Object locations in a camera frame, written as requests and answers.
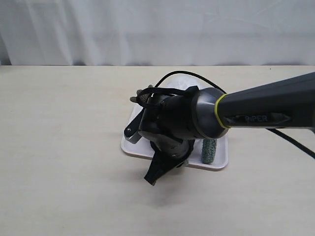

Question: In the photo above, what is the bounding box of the white plush snowman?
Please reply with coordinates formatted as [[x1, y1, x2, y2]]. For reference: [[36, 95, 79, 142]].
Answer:
[[129, 74, 209, 103]]

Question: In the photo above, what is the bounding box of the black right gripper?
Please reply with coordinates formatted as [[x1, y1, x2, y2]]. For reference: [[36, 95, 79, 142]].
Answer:
[[144, 138, 194, 186]]

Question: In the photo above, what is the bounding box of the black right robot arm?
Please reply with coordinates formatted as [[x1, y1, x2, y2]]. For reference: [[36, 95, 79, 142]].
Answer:
[[136, 73, 315, 185]]

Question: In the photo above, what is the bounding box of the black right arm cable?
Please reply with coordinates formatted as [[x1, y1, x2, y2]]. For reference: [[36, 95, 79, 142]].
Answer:
[[136, 70, 315, 158]]

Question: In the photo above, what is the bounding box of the green knitted scarf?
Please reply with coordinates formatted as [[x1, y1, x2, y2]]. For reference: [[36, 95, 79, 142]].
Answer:
[[182, 139, 217, 169]]

